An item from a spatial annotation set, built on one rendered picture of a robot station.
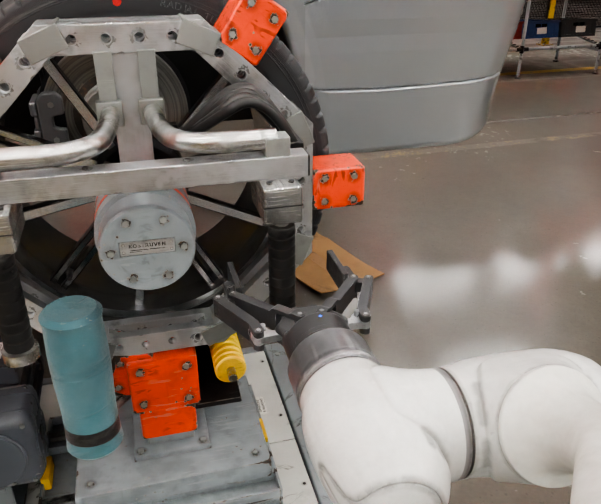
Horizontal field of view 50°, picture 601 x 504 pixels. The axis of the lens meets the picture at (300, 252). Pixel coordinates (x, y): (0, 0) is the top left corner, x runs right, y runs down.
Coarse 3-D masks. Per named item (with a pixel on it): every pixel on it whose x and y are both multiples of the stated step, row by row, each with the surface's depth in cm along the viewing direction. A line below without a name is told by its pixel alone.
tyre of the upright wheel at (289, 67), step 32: (32, 0) 89; (64, 0) 90; (96, 0) 91; (128, 0) 92; (160, 0) 93; (192, 0) 94; (224, 0) 97; (0, 32) 90; (288, 64) 102; (288, 96) 105; (320, 128) 109
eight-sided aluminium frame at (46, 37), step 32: (32, 32) 84; (64, 32) 84; (96, 32) 85; (128, 32) 86; (160, 32) 87; (192, 32) 88; (0, 64) 88; (32, 64) 85; (224, 64) 92; (0, 96) 86; (32, 288) 104; (256, 288) 110; (32, 320) 102; (128, 320) 112; (160, 320) 112; (192, 320) 114; (128, 352) 109
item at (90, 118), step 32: (0, 128) 98; (256, 128) 127; (96, 160) 103; (192, 192) 111; (32, 224) 120; (224, 224) 134; (256, 224) 116; (32, 256) 112; (64, 256) 122; (96, 256) 129; (224, 256) 124; (256, 256) 117; (64, 288) 112; (96, 288) 118; (128, 288) 122; (160, 288) 123; (192, 288) 121
